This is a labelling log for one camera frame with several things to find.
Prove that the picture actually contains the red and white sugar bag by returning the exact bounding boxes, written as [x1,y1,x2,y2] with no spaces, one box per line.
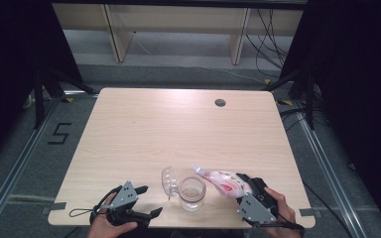
[192,166,254,199]

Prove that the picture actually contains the thin white floor cable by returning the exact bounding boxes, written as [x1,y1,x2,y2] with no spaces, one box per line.
[133,31,267,83]

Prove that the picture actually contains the black floor cable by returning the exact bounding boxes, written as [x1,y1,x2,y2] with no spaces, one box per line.
[302,180,355,238]

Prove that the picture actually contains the person's right hand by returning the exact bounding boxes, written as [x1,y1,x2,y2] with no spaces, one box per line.
[262,186,307,238]

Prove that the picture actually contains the bundle of black cables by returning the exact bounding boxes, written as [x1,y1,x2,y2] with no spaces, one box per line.
[245,8,291,78]

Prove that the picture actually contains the black lanyard cord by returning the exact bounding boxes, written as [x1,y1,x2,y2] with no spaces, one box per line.
[68,207,97,218]

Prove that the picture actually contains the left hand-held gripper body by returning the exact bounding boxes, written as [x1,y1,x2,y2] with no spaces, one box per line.
[92,180,147,227]

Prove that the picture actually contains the clear jar with beige handle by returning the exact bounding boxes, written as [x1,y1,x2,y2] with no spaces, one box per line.
[161,165,208,212]

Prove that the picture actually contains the grey tape piece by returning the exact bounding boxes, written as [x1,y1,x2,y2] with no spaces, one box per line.
[41,201,67,216]
[299,207,321,218]

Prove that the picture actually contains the person's left hand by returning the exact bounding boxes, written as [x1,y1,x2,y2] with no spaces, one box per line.
[86,192,138,238]

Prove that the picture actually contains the black metal stand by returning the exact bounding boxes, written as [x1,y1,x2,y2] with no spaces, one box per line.
[263,69,316,131]
[33,65,98,130]

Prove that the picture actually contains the black curtain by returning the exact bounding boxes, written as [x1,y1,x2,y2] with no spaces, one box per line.
[0,0,83,170]
[279,0,381,238]

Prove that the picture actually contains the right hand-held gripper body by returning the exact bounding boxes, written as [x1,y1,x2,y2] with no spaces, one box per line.
[237,178,279,224]

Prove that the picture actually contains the aluminium floor rail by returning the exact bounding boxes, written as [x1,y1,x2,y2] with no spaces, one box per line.
[0,97,63,231]
[296,110,366,238]

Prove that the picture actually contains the black wrist strap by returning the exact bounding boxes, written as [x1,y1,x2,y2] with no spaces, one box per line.
[253,220,307,231]

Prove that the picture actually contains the light wooden shelf unit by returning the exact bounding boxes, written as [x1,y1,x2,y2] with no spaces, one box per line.
[52,3,305,65]

